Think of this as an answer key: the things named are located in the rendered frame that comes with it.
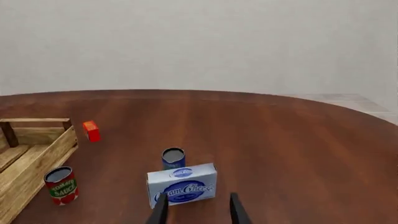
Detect red tomato sauce tin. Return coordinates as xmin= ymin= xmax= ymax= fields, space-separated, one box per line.
xmin=44 ymin=166 xmax=78 ymax=207

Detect blue cream cheese box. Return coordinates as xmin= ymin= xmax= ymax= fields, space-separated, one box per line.
xmin=146 ymin=162 xmax=218 ymax=210

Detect small red box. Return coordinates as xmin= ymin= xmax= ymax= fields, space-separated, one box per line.
xmin=82 ymin=119 xmax=101 ymax=142

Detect blue tin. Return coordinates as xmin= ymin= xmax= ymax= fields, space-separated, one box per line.
xmin=161 ymin=147 xmax=187 ymax=170

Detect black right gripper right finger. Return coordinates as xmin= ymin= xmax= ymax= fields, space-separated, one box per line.
xmin=229 ymin=192 xmax=254 ymax=224

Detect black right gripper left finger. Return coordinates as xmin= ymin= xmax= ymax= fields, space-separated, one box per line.
xmin=147 ymin=192 xmax=170 ymax=224

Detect wooden slat tray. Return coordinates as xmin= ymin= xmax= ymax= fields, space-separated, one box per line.
xmin=0 ymin=118 xmax=79 ymax=224

